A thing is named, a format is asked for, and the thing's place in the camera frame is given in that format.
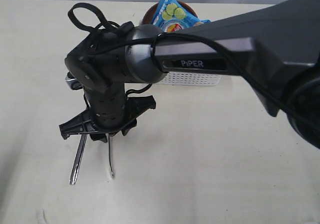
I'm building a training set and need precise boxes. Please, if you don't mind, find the brown wooden plate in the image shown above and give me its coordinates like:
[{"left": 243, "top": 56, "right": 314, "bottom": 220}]
[{"left": 140, "top": 1, "right": 197, "bottom": 24}]

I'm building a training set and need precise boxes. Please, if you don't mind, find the silver metal fork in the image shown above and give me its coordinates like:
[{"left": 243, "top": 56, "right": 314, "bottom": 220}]
[{"left": 108, "top": 134, "right": 115, "bottom": 179}]

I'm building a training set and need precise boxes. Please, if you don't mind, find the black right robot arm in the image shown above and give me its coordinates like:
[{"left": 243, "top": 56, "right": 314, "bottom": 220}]
[{"left": 59, "top": 0, "right": 320, "bottom": 147}]

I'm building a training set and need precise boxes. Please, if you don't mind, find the white perforated plastic basket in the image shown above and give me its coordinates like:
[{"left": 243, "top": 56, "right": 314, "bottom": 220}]
[{"left": 156, "top": 72, "right": 222, "bottom": 86}]

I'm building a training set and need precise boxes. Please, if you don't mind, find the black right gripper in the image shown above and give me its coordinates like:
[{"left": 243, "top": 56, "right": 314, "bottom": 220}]
[{"left": 59, "top": 96, "right": 156, "bottom": 143}]

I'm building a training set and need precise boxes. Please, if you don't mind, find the blue chips bag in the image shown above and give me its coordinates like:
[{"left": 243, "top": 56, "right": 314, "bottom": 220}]
[{"left": 150, "top": 0, "right": 210, "bottom": 32}]

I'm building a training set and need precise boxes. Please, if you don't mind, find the silver table knife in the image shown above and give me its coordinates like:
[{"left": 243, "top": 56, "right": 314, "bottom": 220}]
[{"left": 69, "top": 134, "right": 87, "bottom": 185}]

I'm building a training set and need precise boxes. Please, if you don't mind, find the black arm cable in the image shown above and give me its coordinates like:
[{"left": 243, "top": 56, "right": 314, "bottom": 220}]
[{"left": 67, "top": 2, "right": 320, "bottom": 132}]

